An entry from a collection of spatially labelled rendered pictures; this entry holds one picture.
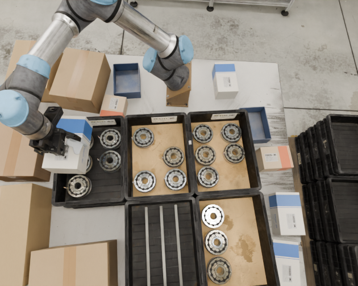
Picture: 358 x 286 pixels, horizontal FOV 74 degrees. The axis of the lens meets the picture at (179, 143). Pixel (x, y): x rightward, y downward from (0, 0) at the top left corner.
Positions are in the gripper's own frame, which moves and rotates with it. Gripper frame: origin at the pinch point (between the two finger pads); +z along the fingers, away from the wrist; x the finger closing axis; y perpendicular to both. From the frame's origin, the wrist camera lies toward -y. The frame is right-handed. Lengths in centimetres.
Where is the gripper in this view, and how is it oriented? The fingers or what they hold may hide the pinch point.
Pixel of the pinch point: (67, 143)
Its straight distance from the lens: 96.6
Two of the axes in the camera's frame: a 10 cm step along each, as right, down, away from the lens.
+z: -0.5, 3.2, 9.5
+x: 10.0, 0.4, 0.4
